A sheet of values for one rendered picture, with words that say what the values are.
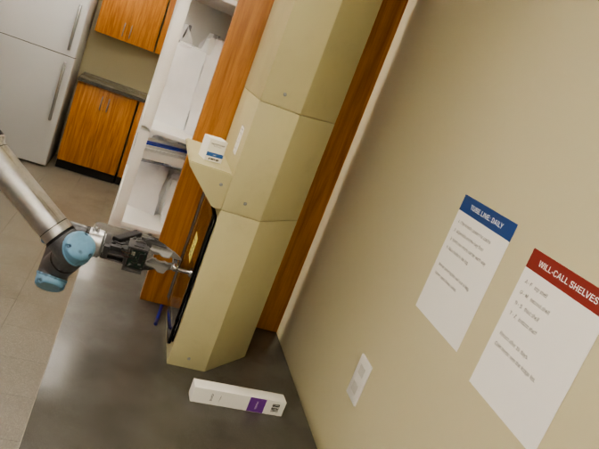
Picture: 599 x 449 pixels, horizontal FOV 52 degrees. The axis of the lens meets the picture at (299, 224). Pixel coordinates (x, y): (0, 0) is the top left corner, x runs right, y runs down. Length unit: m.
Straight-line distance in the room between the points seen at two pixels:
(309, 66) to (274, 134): 0.19
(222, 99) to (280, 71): 0.40
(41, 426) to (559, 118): 1.20
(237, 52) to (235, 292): 0.72
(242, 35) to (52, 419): 1.16
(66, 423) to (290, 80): 0.95
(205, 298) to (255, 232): 0.23
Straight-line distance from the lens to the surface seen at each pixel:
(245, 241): 1.63
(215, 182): 1.58
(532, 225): 1.16
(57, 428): 1.46
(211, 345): 1.75
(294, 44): 1.55
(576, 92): 1.21
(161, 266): 1.74
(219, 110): 1.92
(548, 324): 1.07
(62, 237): 1.54
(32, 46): 6.53
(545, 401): 1.05
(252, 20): 1.91
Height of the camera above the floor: 1.82
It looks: 13 degrees down
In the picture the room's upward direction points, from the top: 21 degrees clockwise
